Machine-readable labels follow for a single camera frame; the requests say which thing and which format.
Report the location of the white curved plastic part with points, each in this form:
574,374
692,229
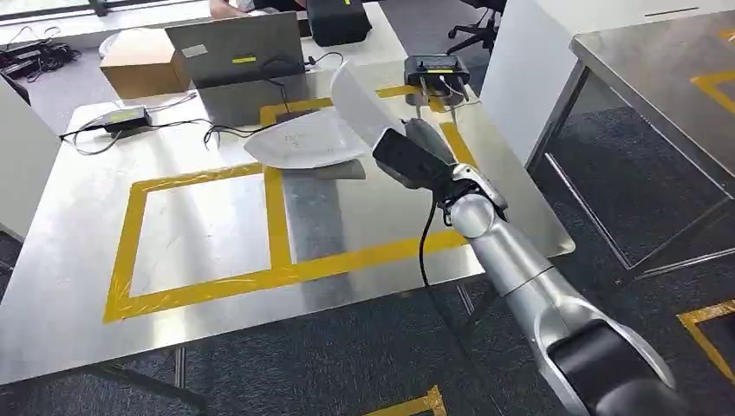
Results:
298,143
362,106

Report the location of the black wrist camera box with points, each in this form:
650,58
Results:
402,158

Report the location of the black power adapter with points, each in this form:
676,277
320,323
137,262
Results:
127,119

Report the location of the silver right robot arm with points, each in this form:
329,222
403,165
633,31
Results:
505,252

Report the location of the grey laptop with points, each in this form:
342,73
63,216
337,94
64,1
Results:
229,49

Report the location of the black bag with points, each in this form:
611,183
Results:
339,23

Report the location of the black office chair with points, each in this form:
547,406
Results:
482,29

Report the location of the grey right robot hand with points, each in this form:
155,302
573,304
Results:
429,138

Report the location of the brown cardboard box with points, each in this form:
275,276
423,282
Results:
143,66

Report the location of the yellow table tape frame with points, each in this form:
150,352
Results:
715,86
275,229

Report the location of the person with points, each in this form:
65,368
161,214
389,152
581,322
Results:
229,7

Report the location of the black box with antennas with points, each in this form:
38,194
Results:
436,69

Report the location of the steel work table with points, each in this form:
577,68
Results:
649,63
356,212

